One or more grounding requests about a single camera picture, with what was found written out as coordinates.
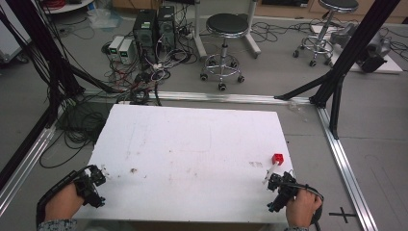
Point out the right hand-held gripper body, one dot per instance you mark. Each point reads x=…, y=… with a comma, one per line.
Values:
x=283, y=192

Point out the black round stool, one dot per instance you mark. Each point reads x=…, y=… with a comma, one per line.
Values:
x=225, y=38

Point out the red cube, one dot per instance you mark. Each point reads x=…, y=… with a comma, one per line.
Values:
x=277, y=159

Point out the white table leg frame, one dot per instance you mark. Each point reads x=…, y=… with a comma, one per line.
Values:
x=224, y=35

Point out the grey round stool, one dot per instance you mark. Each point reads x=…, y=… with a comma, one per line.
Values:
x=324, y=29

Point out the black frame post with braces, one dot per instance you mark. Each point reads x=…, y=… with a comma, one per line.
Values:
x=349, y=54

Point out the person's right hand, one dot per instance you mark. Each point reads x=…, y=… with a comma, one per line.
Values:
x=302, y=208

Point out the aluminium floor rail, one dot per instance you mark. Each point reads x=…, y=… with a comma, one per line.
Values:
x=25, y=166
x=224, y=97
x=346, y=166

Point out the black computer tower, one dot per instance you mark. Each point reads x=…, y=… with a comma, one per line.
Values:
x=146, y=32
x=166, y=27

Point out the white power supply box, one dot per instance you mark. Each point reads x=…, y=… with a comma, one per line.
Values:
x=125, y=50
x=115, y=45

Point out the person's left hand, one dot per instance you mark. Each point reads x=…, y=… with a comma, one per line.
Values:
x=63, y=202

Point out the round white table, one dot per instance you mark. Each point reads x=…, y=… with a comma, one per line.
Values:
x=65, y=5

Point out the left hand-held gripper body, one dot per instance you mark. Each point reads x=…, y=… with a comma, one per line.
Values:
x=88, y=187

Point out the clear plastic bag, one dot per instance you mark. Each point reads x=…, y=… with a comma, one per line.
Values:
x=104, y=16

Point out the grey device on white board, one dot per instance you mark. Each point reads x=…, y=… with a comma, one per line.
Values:
x=365, y=51

